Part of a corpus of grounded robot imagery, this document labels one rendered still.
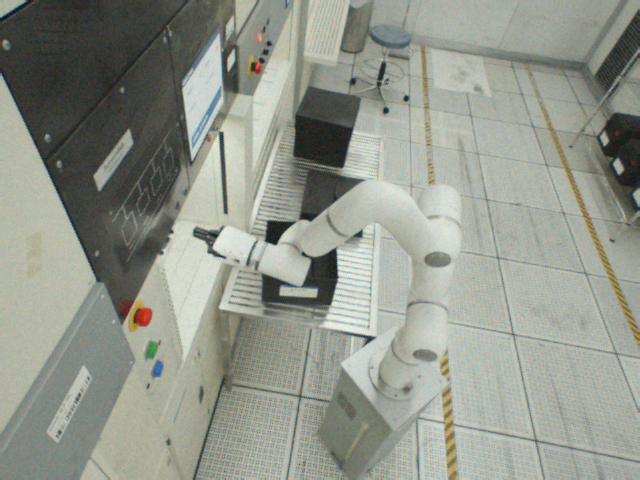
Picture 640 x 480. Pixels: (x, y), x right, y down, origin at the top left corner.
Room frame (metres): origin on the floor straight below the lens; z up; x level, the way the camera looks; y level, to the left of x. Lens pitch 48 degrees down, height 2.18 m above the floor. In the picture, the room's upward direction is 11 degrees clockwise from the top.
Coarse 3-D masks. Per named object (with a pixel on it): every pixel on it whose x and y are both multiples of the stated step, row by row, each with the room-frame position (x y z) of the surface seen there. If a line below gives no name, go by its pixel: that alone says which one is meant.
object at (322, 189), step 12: (312, 180) 1.53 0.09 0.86; (324, 180) 1.55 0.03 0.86; (336, 180) 1.57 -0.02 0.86; (348, 180) 1.58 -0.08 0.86; (360, 180) 1.60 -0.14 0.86; (312, 192) 1.45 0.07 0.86; (324, 192) 1.47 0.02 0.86; (336, 192) 1.45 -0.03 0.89; (312, 204) 1.38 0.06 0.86; (324, 204) 1.39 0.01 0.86; (300, 216) 1.33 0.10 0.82; (312, 216) 1.32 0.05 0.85
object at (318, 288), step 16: (272, 224) 1.17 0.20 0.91; (288, 224) 1.18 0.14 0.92; (272, 240) 1.17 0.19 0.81; (304, 256) 1.15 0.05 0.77; (320, 256) 1.17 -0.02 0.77; (336, 256) 1.05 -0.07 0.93; (320, 272) 1.09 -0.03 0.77; (336, 272) 0.99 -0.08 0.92; (272, 288) 0.90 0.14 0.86; (288, 288) 0.91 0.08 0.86; (304, 288) 0.92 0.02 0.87; (320, 288) 0.93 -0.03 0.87; (304, 304) 0.92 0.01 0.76; (320, 304) 0.93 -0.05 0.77
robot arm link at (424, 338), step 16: (416, 304) 0.73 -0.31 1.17; (432, 304) 0.73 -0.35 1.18; (416, 320) 0.68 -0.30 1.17; (432, 320) 0.68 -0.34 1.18; (400, 336) 0.70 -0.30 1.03; (416, 336) 0.63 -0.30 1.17; (432, 336) 0.63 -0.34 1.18; (400, 352) 0.67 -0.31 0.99; (416, 352) 0.60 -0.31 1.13; (432, 352) 0.60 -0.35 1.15
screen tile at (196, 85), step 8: (192, 80) 0.87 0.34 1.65; (200, 80) 0.92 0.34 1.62; (192, 88) 0.86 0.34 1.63; (200, 88) 0.91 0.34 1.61; (192, 96) 0.86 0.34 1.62; (200, 96) 0.91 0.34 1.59; (200, 104) 0.90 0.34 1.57; (192, 112) 0.85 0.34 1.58; (200, 112) 0.90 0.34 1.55; (192, 120) 0.84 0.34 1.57; (192, 128) 0.84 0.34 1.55
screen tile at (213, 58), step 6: (210, 54) 1.01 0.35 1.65; (216, 54) 1.05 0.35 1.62; (210, 60) 1.00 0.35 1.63; (216, 60) 1.05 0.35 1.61; (204, 66) 0.96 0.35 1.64; (210, 66) 1.00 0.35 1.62; (216, 66) 1.05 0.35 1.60; (204, 72) 0.96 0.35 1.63; (216, 72) 1.04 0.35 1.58; (216, 78) 1.04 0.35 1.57; (210, 84) 0.99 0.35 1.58; (216, 84) 1.04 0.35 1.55; (210, 90) 0.98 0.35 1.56; (210, 96) 0.98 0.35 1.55
